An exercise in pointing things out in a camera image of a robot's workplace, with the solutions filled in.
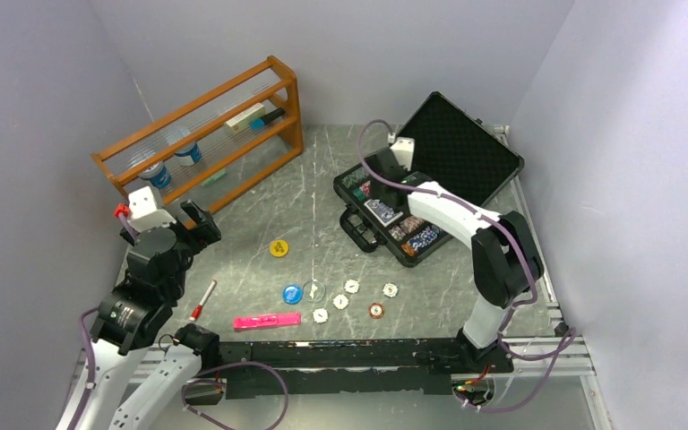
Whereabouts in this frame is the blue card deck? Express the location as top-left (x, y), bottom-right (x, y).
top-left (364, 199), bottom-right (403, 227)

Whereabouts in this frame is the black poker case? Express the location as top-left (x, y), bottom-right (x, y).
top-left (333, 91), bottom-right (524, 268)

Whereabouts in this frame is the yellow big blind button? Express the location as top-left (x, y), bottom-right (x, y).
top-left (269, 239), bottom-right (289, 258)

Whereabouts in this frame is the clear dealer button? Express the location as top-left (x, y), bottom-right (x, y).
top-left (302, 279), bottom-right (326, 304)

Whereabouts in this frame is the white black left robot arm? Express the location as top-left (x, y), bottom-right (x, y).
top-left (57, 196), bottom-right (221, 429)

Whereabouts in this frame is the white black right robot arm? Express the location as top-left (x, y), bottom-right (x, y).
top-left (358, 147), bottom-right (543, 372)

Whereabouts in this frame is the green blue chip row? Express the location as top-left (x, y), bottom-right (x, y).
top-left (341, 168), bottom-right (369, 187)

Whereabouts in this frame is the red blue chip row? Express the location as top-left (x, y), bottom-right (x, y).
top-left (352, 181), bottom-right (371, 202)

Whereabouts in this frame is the blue jar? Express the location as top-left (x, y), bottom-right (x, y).
top-left (174, 142), bottom-right (202, 167)
top-left (138, 161), bottom-right (171, 190)

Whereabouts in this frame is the brown green chip row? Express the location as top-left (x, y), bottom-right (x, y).
top-left (389, 216), bottom-right (426, 242)

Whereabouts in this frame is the red white marker pen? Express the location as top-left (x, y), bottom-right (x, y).
top-left (189, 279), bottom-right (217, 323)

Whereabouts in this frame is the orange wooden shelf rack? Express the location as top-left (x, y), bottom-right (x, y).
top-left (91, 56), bottom-right (304, 219)

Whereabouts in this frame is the blue purple chip row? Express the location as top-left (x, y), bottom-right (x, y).
top-left (401, 225), bottom-right (442, 256)

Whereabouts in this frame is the white green box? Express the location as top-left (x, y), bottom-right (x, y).
top-left (224, 103), bottom-right (266, 134)

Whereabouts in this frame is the black blue marker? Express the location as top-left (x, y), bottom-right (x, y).
top-left (250, 107), bottom-right (286, 130)

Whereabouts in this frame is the blue round button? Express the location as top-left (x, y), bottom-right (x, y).
top-left (282, 284), bottom-right (304, 305)

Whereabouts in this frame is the pink highlighter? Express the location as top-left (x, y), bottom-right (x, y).
top-left (233, 313), bottom-right (302, 331)

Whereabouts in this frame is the white poker chip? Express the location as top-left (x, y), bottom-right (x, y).
top-left (343, 279), bottom-right (360, 294)
top-left (382, 283), bottom-right (399, 298)
top-left (312, 308), bottom-right (329, 324)
top-left (332, 294), bottom-right (349, 310)

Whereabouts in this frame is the red brown poker chip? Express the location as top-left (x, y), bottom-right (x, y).
top-left (368, 303), bottom-right (384, 319)

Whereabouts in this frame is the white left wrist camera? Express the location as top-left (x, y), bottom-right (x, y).
top-left (114, 185), bottom-right (176, 238)

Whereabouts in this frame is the black base frame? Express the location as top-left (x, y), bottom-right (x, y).
top-left (159, 322), bottom-right (514, 401)

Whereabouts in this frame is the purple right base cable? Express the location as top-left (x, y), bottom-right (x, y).
top-left (453, 326), bottom-right (577, 416)

